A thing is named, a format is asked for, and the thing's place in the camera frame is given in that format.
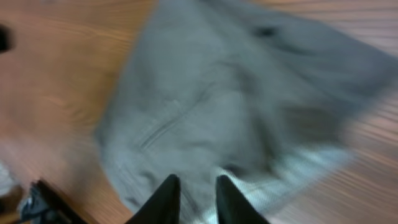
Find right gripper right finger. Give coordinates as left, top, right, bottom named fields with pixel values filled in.
left=216, top=175, right=270, bottom=224

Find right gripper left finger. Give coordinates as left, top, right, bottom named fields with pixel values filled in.
left=125, top=174, right=181, bottom=224

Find grey khaki shorts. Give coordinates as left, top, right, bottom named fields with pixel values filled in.
left=96, top=1, right=397, bottom=223

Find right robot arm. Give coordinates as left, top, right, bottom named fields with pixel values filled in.
left=17, top=174, right=269, bottom=224

